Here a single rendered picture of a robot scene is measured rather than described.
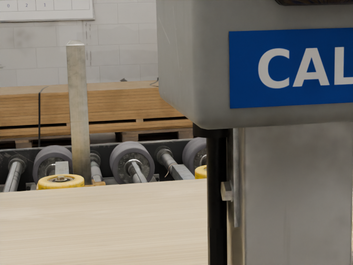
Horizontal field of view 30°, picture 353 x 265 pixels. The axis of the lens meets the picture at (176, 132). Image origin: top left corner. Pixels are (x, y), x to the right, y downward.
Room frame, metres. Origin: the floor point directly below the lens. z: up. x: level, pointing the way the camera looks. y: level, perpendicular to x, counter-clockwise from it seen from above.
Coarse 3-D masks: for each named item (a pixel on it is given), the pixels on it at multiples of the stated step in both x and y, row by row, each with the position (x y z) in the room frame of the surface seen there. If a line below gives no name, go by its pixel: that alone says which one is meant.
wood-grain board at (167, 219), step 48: (0, 192) 1.07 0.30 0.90; (48, 192) 1.06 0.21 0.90; (96, 192) 1.05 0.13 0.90; (144, 192) 1.04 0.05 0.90; (192, 192) 1.03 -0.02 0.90; (0, 240) 0.82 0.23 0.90; (48, 240) 0.82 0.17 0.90; (96, 240) 0.81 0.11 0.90; (144, 240) 0.81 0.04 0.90; (192, 240) 0.80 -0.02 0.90
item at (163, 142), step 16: (96, 144) 1.80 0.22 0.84; (112, 144) 1.80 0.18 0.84; (144, 144) 1.81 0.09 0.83; (160, 144) 1.82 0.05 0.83; (176, 144) 1.82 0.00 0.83; (0, 160) 1.74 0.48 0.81; (32, 160) 1.76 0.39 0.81; (176, 160) 1.82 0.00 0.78; (0, 176) 1.74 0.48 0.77; (32, 176) 1.76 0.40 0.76; (112, 176) 1.79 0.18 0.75; (160, 176) 1.82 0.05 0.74
